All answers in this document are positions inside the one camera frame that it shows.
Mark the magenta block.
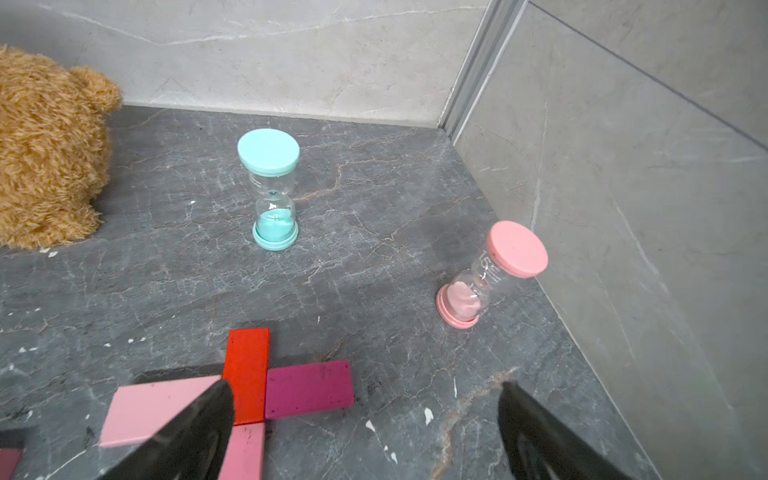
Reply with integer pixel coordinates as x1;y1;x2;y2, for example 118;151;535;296
265;360;355;420

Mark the pink sand timer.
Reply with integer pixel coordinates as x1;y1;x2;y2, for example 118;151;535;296
436;220;549;329

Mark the red block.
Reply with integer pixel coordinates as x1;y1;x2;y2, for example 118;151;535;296
222;328;270;426

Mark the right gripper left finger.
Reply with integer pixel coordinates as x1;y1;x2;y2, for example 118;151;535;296
99;380;235;480

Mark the light pink block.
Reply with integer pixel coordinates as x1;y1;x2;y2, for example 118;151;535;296
0;448;23;480
219;423;265;480
99;376;220;448

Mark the light pink block top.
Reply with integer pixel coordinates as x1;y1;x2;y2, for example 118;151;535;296
99;376;220;448

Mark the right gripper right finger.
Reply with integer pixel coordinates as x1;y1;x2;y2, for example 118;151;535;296
498;381;628;479

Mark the teal sand timer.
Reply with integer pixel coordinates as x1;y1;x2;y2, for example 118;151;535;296
237;128;300;252

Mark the brown teddy bear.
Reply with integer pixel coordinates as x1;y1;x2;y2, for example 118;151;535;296
1;45;122;250

